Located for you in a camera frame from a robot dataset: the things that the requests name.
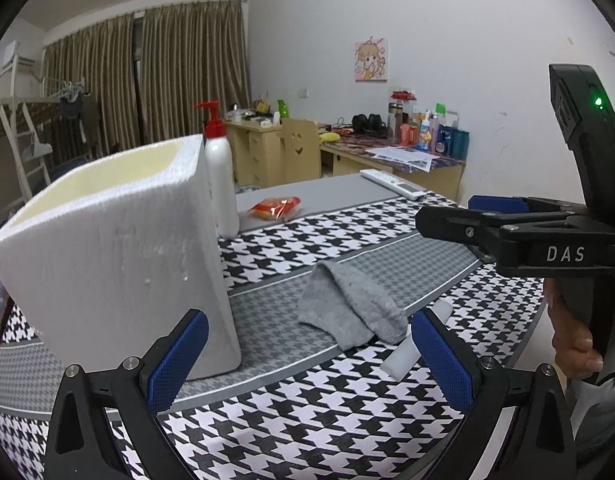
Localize person's right hand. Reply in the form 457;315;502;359
543;277;604;381

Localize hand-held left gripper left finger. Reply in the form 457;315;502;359
44;308;210;480

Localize white metal bunk bed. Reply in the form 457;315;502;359
0;54;63;202

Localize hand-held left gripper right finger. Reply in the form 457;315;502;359
411;307;579;480

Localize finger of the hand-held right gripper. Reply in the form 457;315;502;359
415;205;571;262
467;194;587;215

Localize white tube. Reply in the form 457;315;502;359
379;300;454;382

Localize light blue clothes hangers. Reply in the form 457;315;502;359
57;77;86;101

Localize red snack packet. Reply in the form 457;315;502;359
248;196;303;223

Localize wooden desk with drawers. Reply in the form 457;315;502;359
224;119;283;189

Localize houndstooth blanket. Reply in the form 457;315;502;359
0;195;554;480

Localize black headphones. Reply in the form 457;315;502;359
351;114;389;137

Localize white foam box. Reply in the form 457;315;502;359
0;132;244;382

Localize cartoon wall poster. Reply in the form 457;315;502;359
355;37;391;83

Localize grey mat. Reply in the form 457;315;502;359
234;174;461;235

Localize printed paper sheets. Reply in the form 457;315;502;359
365;146;439;174

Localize white air conditioner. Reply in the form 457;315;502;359
1;40;36;74

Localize dark hanging shirt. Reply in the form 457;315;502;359
80;94;101;147

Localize white remote control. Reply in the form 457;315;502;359
360;168;426;199

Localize grey sock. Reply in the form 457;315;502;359
297;261;409;352

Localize cluster of toiletry bottles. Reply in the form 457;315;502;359
387;89;471;159

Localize wooden smiley chair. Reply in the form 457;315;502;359
280;119;323;184

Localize white red pump bottle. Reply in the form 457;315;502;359
193;100;241;240

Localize brown curtain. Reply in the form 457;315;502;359
140;0;252;149
41;11;139;162

